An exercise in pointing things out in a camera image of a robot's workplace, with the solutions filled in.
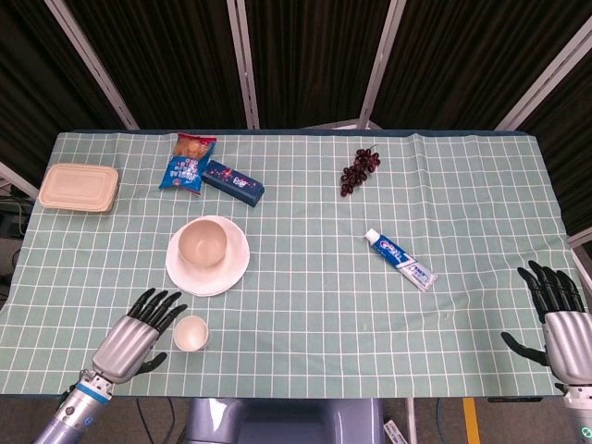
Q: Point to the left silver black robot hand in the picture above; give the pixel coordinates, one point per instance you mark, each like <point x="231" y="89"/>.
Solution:
<point x="125" y="347"/>

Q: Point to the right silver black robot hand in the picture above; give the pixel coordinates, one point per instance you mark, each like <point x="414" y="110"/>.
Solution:
<point x="569" y="342"/>

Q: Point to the white paper cup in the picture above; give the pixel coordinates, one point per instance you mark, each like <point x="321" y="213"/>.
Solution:
<point x="189" y="333"/>

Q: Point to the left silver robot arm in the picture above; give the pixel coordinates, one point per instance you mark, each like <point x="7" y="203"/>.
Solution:
<point x="69" y="416"/>

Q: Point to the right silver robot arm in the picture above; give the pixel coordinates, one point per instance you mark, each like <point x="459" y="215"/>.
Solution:
<point x="580" y="416"/>

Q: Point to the beige bowl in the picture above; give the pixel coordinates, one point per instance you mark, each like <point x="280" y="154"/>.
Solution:
<point x="201" y="242"/>

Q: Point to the white paper plate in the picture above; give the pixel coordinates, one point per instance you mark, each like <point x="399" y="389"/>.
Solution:
<point x="237" y="263"/>

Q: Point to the beige lidded lunch box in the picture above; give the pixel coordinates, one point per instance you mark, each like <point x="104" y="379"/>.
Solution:
<point x="76" y="187"/>

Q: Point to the grey blue robot torso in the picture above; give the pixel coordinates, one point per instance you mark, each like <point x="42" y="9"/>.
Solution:
<point x="277" y="421"/>

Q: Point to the white table leg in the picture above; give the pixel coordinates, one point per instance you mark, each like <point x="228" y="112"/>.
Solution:
<point x="411" y="421"/>

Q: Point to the blue white toothpaste tube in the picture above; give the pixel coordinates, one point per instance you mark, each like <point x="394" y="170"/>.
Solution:
<point x="402" y="261"/>

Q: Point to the blue snack bag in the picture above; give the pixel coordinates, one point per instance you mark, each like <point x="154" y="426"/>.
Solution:
<point x="185" y="171"/>

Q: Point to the dark pleated curtain panel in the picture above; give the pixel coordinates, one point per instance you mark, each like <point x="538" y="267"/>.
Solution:
<point x="176" y="60"/>
<point x="569" y="152"/>
<point x="462" y="60"/>
<point x="37" y="92"/>
<point x="314" y="60"/>

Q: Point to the dark blue rectangular box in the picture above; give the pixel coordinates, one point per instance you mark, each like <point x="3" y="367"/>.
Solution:
<point x="231" y="181"/>

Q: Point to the green checked tablecloth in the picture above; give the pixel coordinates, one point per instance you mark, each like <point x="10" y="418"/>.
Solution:
<point x="324" y="300"/>

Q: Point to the dark purple grape bunch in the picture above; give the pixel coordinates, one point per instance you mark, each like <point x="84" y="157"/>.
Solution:
<point x="356" y="173"/>

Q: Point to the white partition frame post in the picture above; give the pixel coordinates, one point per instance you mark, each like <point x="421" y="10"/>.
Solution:
<point x="381" y="69"/>
<point x="92" y="65"/>
<point x="582" y="259"/>
<point x="18" y="178"/>
<point x="243" y="69"/>
<point x="546" y="78"/>

